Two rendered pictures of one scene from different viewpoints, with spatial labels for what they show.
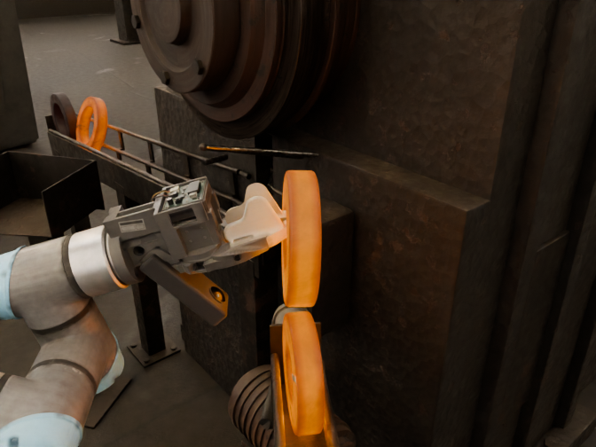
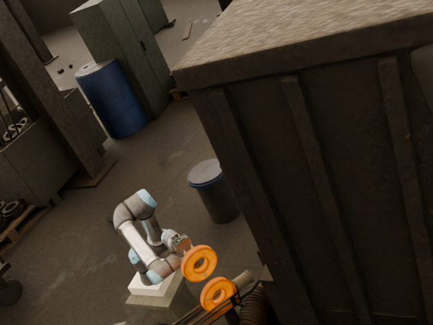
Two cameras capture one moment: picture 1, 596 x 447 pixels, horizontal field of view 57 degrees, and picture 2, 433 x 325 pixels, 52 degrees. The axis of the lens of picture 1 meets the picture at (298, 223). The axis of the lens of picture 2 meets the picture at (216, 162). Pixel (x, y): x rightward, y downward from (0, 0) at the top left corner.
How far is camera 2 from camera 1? 171 cm
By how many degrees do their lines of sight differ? 64
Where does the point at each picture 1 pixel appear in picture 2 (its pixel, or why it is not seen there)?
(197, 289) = not seen: hidden behind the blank
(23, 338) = not seen: hidden behind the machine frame
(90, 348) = (175, 260)
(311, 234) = (183, 267)
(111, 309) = not seen: hidden behind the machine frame
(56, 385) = (160, 266)
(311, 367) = (203, 295)
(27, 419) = (151, 271)
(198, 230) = (179, 250)
